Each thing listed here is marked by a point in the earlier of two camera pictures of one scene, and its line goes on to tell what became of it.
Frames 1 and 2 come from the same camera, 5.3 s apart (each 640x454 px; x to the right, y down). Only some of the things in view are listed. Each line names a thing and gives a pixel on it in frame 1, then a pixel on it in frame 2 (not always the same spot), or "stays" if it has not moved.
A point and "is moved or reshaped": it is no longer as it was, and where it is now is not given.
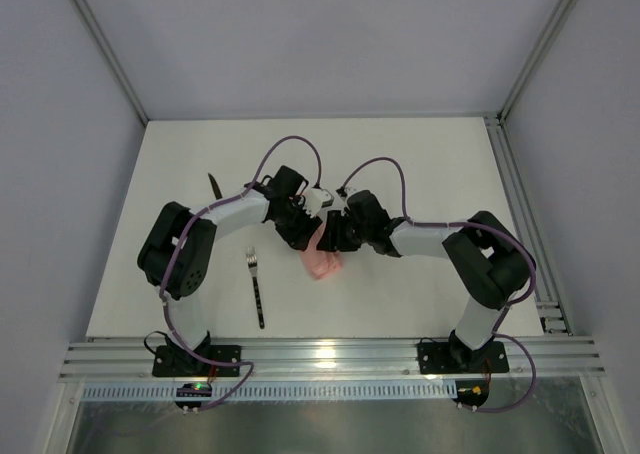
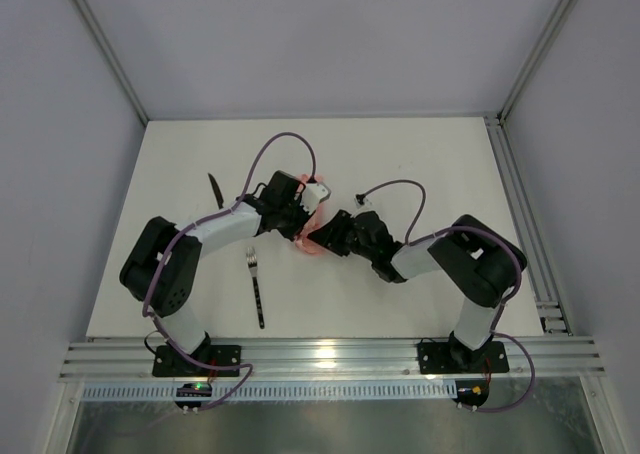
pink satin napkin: [321, 264] is moved or reshaped
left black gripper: [304, 232] stays
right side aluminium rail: [552, 309] stays
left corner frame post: [104, 44] stays
